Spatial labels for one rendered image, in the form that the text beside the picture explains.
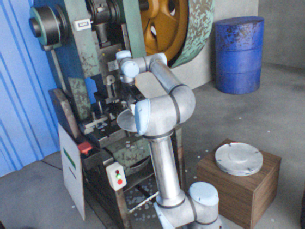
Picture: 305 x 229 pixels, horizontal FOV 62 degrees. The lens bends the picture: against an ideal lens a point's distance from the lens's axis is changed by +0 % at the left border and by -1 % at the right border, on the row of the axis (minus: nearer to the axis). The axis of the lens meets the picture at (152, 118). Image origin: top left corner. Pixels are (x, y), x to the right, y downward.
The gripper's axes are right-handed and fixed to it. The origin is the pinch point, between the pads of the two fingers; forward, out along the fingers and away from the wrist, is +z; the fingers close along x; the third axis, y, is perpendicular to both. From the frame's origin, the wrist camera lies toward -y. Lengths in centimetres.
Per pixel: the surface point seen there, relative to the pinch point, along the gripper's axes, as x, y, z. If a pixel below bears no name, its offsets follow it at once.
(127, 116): 3.7, 4.5, 1.3
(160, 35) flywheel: -37, 18, -34
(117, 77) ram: -0.9, 15.4, -18.7
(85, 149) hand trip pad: 33.9, -2.1, 4.0
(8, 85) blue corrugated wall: 45, 133, -3
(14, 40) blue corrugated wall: 27, 136, -37
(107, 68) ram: 4.1, 15.4, -25.8
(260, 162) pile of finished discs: -54, -44, 42
